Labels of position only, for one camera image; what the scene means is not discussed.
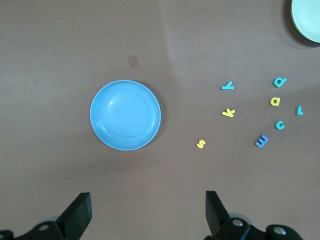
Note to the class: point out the yellow foam letter k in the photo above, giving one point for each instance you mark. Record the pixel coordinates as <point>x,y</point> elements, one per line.
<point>228,113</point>

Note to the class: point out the teal foam letter c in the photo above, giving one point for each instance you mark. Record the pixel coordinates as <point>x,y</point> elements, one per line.
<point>276,125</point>

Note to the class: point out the blue foam letter E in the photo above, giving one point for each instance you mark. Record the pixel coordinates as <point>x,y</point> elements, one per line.
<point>264,143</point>

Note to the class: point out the teal foam letter l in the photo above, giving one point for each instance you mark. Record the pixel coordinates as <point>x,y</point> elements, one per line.
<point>298,110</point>

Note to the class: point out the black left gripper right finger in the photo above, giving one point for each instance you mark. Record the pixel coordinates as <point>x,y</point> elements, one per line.
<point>225,227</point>

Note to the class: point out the pale green plate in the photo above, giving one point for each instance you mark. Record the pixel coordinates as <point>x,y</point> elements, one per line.
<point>307,17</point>

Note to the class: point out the blue plate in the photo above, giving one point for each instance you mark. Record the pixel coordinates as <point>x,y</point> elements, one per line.
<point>125,115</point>

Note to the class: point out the yellow foam letter a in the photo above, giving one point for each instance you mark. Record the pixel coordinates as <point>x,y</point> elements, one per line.
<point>278,101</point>

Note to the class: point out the teal foam letter d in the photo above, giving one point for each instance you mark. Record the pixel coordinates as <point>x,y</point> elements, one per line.
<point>283,80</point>

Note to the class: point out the yellow foam letter s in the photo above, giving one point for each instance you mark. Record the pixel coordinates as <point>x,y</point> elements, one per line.
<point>201,144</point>

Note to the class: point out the brown tape square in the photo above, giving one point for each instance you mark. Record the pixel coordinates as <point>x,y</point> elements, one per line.
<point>133,61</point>

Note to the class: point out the teal foam letter y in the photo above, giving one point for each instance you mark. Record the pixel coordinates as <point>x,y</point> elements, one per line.
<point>227,87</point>

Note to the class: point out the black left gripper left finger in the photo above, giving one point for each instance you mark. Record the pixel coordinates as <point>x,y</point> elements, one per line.
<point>72,220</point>

